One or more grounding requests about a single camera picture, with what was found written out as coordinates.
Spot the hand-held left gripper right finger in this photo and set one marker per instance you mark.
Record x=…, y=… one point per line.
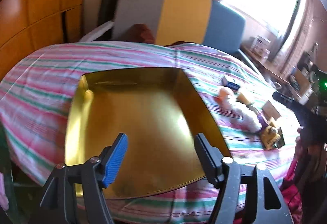
x=207, y=160

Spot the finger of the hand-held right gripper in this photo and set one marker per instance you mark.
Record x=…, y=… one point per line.
x=286, y=101

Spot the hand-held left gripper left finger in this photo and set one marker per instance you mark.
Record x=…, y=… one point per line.
x=117, y=157

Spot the cream carton box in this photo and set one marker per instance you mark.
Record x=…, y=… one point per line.
x=271, y=109

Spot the yellow sponge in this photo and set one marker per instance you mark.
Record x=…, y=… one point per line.
x=272, y=123
x=244, y=98

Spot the purple packet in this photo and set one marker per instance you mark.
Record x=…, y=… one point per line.
x=262, y=121

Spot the white plush toy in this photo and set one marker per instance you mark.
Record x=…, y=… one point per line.
x=242, y=114

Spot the gold tray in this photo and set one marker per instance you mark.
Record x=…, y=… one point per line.
x=143, y=111

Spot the small blue white box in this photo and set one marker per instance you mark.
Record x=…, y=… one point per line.
x=230, y=83

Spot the person's right hand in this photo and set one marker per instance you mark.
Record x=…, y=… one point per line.
x=298, y=140

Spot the wooden side desk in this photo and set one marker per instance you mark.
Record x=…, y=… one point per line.
x=270, y=68

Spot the white box with blue label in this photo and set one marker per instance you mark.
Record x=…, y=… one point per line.
x=260, y=44

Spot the red garment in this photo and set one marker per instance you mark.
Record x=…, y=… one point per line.
x=293, y=196

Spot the brown cloth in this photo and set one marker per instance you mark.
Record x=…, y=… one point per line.
x=143, y=32

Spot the grey yellow blue chair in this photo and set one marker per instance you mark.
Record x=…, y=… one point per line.
x=186, y=14

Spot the black rolled mat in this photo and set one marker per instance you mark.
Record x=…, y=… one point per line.
x=109, y=1

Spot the wooden wardrobe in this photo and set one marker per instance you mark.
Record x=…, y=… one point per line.
x=30, y=9

